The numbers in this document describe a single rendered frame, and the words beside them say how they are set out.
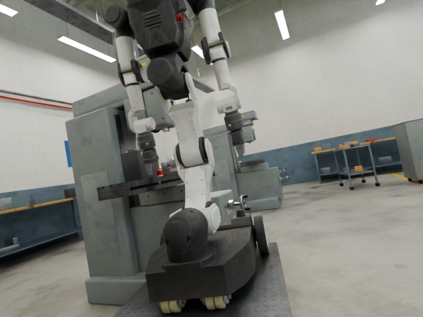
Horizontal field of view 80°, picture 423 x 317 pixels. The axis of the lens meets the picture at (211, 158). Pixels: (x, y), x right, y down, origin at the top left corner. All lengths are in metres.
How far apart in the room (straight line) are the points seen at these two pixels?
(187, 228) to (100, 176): 1.42
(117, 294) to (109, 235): 0.44
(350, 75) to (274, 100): 2.21
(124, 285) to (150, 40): 1.72
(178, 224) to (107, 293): 1.52
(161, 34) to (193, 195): 0.75
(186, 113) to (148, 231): 1.12
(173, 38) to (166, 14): 0.10
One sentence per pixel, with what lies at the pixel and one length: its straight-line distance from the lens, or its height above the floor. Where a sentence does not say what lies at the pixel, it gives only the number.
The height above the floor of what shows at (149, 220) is 0.60.
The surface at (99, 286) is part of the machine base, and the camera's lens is 2.42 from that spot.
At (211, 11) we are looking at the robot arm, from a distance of 1.36.
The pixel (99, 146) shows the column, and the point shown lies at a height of 1.26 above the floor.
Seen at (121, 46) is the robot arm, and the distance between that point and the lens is 1.45.
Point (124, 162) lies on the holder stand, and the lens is 1.68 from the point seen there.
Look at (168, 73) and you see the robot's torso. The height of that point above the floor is 1.31.
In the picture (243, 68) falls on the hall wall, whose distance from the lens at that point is 9.01.
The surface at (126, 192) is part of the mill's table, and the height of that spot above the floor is 0.86.
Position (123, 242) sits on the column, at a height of 0.46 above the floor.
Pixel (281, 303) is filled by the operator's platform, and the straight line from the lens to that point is 1.02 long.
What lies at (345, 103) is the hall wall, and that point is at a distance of 8.39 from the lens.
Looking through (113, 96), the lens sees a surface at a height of 1.66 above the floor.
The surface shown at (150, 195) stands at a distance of 2.01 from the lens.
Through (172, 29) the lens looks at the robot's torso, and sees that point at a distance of 1.24.
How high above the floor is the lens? 0.89
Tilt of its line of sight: 3 degrees up
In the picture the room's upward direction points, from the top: 11 degrees counter-clockwise
